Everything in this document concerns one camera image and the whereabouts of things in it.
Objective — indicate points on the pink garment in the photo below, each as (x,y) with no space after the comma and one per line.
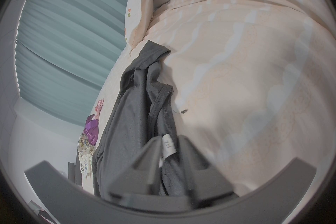
(99,108)

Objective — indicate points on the white printed pillow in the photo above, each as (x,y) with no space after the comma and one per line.
(139,7)

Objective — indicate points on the white printed pyjama top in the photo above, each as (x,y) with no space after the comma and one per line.
(85,157)

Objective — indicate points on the black T-shirt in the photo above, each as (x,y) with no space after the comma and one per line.
(123,125)

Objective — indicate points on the bed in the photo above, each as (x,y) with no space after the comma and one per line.
(249,73)

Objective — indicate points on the purple garment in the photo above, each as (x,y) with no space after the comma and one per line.
(91,129)

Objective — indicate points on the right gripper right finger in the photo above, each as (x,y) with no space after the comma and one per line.
(204,178)

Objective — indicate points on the blue-green curtain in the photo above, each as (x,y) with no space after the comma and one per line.
(65,34)

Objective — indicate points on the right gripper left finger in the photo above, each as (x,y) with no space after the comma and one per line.
(141,173)

